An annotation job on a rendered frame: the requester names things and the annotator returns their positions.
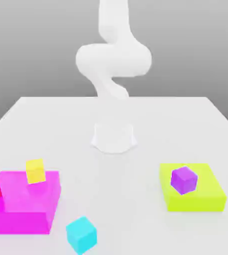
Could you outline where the large magenta box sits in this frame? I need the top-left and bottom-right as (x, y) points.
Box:
(0, 170), (62, 235)

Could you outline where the small yellow cube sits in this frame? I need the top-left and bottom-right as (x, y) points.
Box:
(25, 158), (46, 185)

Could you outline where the small cyan cube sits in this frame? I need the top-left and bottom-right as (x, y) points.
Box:
(65, 216), (98, 255)

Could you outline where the large lime box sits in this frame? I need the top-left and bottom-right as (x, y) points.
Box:
(159, 163), (228, 212)

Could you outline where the small purple cube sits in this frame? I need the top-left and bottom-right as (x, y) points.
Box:
(170, 166), (199, 196)

